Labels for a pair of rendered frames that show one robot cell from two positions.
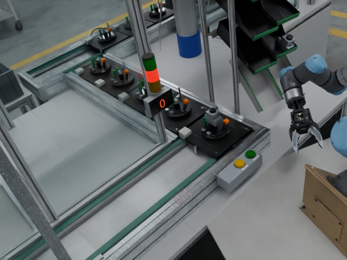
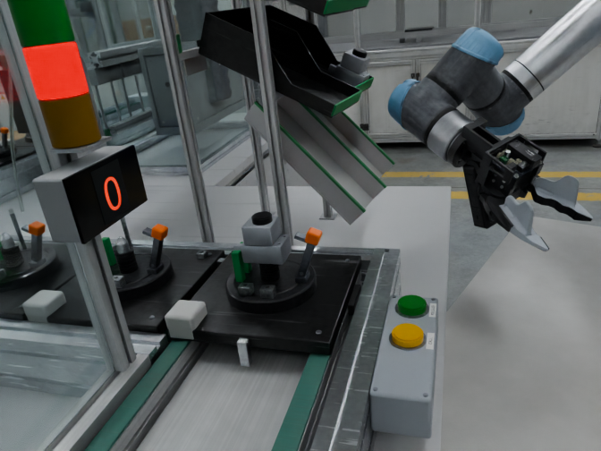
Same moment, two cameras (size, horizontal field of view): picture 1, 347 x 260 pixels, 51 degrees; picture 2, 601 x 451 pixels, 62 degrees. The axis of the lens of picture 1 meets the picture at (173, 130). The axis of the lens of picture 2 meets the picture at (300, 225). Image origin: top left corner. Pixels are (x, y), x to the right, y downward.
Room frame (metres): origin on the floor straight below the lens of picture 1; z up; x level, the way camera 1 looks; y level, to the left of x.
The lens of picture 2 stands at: (0.68, 0.18, 1.37)
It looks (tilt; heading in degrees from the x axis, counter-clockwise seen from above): 24 degrees down; 323
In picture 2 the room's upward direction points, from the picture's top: 6 degrees counter-clockwise
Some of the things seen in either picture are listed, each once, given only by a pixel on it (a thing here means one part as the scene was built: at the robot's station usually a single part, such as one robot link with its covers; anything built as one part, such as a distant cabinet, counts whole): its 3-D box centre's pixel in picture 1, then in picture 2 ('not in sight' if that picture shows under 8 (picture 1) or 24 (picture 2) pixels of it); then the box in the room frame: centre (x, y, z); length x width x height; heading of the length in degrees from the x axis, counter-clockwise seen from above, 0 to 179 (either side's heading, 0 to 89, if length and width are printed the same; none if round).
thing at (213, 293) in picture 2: (215, 132); (273, 293); (1.26, -0.19, 0.96); 0.24 x 0.24 x 0.02; 34
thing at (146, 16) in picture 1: (156, 8); not in sight; (2.80, -0.06, 1.01); 0.24 x 0.24 x 0.13; 34
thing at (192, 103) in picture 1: (176, 104); (125, 258); (1.47, -0.04, 1.01); 0.24 x 0.24 x 0.13; 34
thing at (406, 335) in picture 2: (239, 163); (407, 337); (1.03, -0.24, 0.96); 0.04 x 0.04 x 0.02
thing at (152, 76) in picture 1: (152, 74); (56, 70); (1.25, 0.04, 1.33); 0.05 x 0.05 x 0.05
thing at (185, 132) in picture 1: (185, 133); (187, 319); (1.28, -0.05, 0.97); 0.05 x 0.05 x 0.04; 34
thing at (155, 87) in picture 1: (154, 84); (71, 119); (1.25, 0.04, 1.28); 0.05 x 0.05 x 0.05
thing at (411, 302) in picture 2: (250, 154); (411, 307); (1.07, -0.29, 0.96); 0.04 x 0.04 x 0.02
